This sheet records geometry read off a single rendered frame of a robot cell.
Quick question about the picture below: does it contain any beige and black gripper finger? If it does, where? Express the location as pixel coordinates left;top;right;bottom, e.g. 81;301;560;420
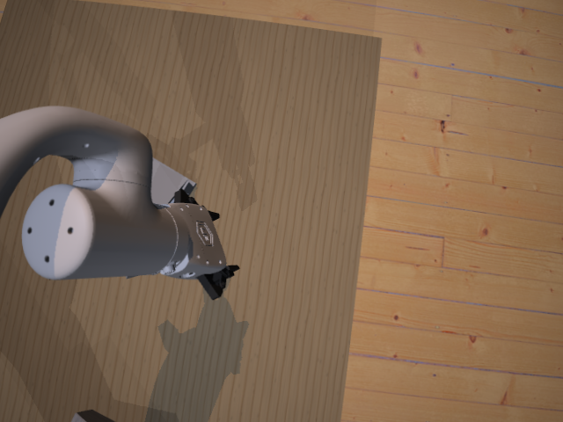
174;189;220;221
196;265;240;300

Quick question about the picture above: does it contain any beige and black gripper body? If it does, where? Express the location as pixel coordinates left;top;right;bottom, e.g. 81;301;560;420
160;203;226;280

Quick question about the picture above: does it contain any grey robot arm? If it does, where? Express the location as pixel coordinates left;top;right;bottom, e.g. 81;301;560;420
0;105;189;280

